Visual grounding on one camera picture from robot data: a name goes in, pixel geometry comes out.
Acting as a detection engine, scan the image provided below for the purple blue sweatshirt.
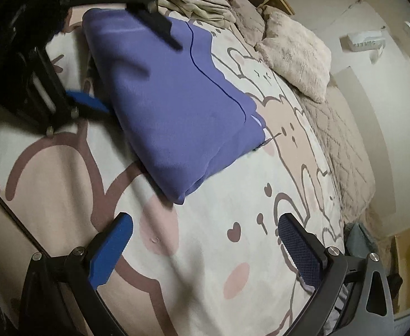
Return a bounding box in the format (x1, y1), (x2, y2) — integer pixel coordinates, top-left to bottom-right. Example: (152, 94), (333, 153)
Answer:
(83, 8), (266, 204)

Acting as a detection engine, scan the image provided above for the grey lilac ribbed garment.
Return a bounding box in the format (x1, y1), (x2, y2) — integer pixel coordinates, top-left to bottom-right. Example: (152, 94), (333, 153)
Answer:
(293, 275), (348, 335)

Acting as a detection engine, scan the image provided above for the folded beige garments stack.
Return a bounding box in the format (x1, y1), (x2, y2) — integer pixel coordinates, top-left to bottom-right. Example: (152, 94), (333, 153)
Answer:
(159, 0), (236, 28)

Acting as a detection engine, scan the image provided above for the dark teal sweater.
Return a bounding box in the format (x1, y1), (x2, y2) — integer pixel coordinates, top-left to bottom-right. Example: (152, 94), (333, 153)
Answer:
(344, 222), (379, 259)

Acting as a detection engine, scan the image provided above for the wooden shelf right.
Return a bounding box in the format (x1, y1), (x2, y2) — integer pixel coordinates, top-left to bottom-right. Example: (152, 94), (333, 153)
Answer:
(388, 224), (410, 317)

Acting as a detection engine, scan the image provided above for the small beige quilted pillow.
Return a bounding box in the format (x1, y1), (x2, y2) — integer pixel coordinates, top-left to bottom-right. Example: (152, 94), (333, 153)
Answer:
(230, 0), (265, 47)

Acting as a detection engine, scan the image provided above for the white fluffy pillow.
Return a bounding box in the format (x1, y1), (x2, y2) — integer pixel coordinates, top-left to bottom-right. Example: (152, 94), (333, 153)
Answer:
(255, 6), (332, 103)

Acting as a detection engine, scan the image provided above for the cartoon bear print blanket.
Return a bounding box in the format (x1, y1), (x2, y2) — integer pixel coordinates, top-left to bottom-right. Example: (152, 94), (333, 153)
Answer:
(0, 21), (343, 335)

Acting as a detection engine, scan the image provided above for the large beige quilted pillow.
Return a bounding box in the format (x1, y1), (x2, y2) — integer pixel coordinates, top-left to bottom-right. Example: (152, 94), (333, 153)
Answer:
(298, 86), (376, 224)

